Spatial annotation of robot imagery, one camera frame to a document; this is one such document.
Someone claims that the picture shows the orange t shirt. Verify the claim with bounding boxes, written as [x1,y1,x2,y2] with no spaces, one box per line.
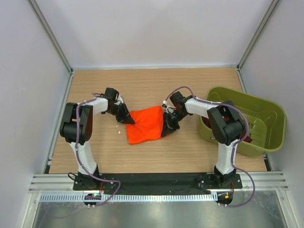
[126,106,163,145]

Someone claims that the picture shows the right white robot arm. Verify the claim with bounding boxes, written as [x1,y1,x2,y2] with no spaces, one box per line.
[161,91,246,187]

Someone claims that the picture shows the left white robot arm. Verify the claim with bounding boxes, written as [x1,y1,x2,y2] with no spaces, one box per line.
[59,87,135,188]

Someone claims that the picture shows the maroon t shirt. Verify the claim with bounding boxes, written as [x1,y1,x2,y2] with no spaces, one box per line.
[202,117,253,143]

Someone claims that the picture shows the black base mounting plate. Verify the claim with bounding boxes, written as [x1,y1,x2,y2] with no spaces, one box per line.
[73,172,243,196]

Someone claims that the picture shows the olive green plastic basket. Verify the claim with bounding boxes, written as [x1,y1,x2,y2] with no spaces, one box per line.
[206,86,286,157]

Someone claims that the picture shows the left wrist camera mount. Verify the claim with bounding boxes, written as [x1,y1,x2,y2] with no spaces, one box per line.
[115,95,124,105]

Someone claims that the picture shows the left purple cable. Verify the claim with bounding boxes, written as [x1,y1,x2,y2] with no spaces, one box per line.
[75,92,122,207]

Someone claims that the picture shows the purple cable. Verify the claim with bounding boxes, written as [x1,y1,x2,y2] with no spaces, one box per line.
[162,86,256,209]
[75,92,122,207]

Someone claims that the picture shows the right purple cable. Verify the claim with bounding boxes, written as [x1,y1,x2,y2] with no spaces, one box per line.
[162,86,256,209]

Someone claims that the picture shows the aluminium frame rail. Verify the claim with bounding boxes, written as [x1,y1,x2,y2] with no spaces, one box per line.
[28,171,289,194]

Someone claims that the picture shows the slotted cable duct rail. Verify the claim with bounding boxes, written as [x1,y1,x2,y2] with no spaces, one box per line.
[39,192,218,203]

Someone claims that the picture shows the left aluminium corner post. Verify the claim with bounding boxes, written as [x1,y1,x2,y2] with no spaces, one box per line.
[27,0,73,73]

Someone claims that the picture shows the aluminium corner post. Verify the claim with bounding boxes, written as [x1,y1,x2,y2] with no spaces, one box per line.
[27,0,73,73]
[237,0,282,71]

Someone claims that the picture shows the right aluminium corner post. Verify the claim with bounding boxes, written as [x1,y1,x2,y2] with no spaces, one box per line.
[237,0,282,71]

